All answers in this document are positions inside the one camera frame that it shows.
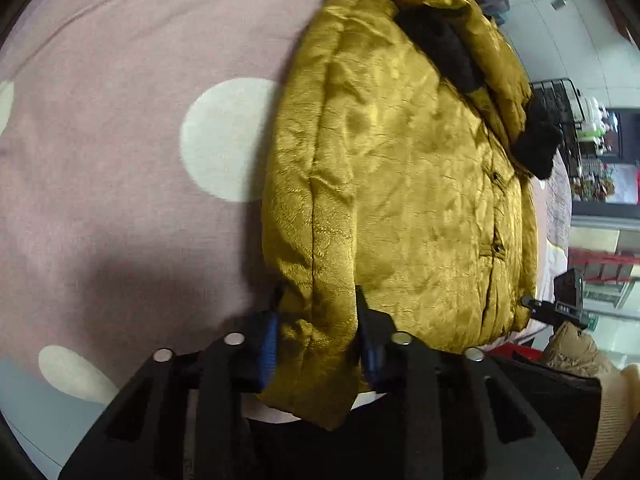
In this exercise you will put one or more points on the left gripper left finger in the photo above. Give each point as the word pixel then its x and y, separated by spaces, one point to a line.
pixel 180 415

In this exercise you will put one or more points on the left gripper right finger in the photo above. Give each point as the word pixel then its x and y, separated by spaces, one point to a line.
pixel 460 417

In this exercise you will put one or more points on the pink polka dot blanket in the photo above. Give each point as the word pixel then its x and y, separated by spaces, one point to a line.
pixel 135 137

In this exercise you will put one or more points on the tan puffer sleeve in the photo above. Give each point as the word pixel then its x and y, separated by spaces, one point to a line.
pixel 611 410

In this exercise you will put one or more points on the black wire rack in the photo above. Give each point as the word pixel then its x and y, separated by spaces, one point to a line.
pixel 561 98

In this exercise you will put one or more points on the mustard yellow satin jacket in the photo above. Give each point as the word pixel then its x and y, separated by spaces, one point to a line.
pixel 400 169

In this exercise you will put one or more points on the red cloth item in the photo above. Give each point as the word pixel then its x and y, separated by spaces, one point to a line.
pixel 516 352

